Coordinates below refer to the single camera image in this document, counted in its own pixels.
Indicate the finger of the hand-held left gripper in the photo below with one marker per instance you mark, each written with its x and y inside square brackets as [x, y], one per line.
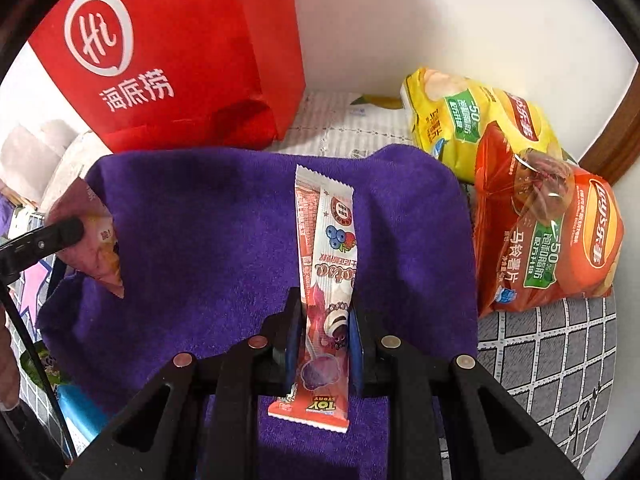
[45, 242]

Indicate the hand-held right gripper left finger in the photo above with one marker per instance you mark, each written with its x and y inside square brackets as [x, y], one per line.
[292, 347]

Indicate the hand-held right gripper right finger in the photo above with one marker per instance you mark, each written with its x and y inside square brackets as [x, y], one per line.
[356, 352]

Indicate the purple orange snack packet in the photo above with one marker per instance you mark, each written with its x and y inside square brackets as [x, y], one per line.
[97, 260]

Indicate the long white red snack stick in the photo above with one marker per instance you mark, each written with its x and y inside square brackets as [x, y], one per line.
[325, 240]

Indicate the white pillow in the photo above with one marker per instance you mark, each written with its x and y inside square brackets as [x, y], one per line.
[30, 160]

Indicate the small green packet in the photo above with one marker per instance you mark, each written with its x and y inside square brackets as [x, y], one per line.
[42, 365]

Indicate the purple towel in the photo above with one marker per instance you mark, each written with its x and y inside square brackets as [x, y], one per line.
[200, 220]

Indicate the blue tissue pack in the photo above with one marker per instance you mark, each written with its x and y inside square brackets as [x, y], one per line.
[80, 412]

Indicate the grey checked bedsheet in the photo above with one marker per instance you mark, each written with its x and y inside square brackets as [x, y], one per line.
[540, 350]

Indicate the orange chips bag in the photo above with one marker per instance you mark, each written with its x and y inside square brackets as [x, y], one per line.
[540, 260]

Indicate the white patterned cloth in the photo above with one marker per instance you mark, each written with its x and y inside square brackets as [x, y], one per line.
[340, 127]

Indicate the yellow chips bag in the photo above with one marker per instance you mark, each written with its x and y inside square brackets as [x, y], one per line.
[450, 120]

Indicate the red paper bag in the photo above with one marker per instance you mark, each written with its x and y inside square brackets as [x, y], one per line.
[200, 35]

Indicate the brown wooden door frame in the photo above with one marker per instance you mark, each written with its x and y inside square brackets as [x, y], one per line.
[620, 145]

